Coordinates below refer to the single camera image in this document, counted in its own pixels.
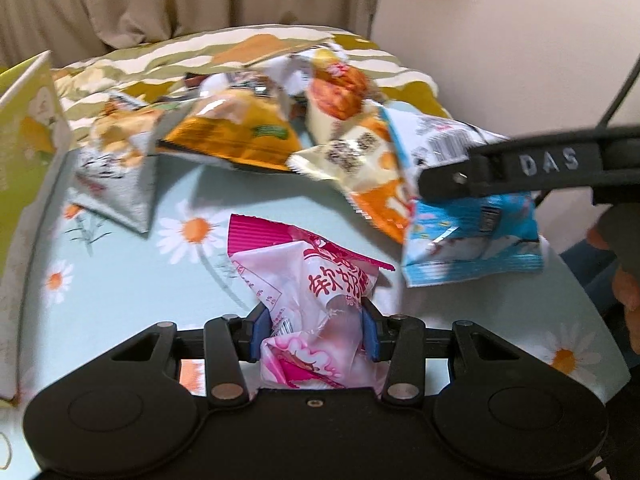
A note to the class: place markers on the pale pink snack bag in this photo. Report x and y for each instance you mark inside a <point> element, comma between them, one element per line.
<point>320,270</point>

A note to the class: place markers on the pile of snack packets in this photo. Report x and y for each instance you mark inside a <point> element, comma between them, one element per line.
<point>235,135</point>

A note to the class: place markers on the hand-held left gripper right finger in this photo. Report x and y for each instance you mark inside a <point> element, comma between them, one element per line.
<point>371,332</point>

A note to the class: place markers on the light blue snack bag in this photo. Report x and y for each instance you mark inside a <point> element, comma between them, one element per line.
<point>450,255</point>

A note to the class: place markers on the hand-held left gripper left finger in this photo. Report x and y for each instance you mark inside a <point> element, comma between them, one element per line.
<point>257,332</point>

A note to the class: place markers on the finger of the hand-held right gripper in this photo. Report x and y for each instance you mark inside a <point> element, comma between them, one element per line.
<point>500,170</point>

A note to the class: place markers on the light blue daisy tablecloth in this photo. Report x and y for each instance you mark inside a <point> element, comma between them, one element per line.
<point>165,290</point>

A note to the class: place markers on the person's right hand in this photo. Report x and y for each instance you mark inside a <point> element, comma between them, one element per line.
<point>630,295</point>

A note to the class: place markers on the floral striped blanket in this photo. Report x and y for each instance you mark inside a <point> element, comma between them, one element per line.
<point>165,55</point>

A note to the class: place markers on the green cardboard box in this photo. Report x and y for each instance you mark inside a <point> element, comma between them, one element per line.
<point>25,125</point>

